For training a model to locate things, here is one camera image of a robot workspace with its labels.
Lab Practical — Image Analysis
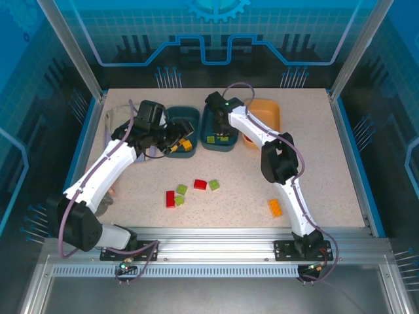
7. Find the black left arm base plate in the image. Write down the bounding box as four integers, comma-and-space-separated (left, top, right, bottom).
100, 240, 160, 262

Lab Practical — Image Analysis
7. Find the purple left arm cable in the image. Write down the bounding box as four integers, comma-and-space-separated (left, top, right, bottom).
58, 99, 161, 285

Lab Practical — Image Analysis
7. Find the teal plastic container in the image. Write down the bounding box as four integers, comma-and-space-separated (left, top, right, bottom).
199, 101, 242, 153
158, 105, 201, 159

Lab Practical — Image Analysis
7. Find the small wired connector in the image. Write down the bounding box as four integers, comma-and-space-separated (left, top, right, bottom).
304, 261, 328, 276
118, 258, 137, 276

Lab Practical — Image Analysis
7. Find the blue table side trim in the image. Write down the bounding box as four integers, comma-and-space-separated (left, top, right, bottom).
62, 96, 105, 230
336, 96, 387, 237

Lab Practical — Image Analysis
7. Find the blue printed gear panel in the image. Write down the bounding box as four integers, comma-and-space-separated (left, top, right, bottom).
52, 0, 380, 91

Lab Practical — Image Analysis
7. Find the slotted grey cable duct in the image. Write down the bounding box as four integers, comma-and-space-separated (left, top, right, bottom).
52, 264, 302, 277

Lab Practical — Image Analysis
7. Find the aluminium frame post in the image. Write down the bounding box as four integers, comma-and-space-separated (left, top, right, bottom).
329, 0, 395, 101
35, 0, 107, 101

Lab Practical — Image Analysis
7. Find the lilac place mat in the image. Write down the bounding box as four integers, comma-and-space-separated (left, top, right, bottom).
103, 114, 156, 164

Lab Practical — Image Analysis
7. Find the long orange-yellow lego brick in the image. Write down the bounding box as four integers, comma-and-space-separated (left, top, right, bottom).
268, 198, 283, 218

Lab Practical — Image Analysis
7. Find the blue printed side panel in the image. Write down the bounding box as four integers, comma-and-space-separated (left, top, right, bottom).
0, 0, 99, 246
340, 0, 419, 262

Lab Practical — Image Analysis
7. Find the aluminium table rail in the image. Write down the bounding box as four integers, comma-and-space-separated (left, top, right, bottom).
42, 227, 390, 262

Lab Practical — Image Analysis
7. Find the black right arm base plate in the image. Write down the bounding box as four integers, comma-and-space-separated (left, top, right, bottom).
274, 239, 334, 262

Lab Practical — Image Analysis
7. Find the orange plastic container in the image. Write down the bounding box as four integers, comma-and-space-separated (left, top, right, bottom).
241, 97, 283, 151

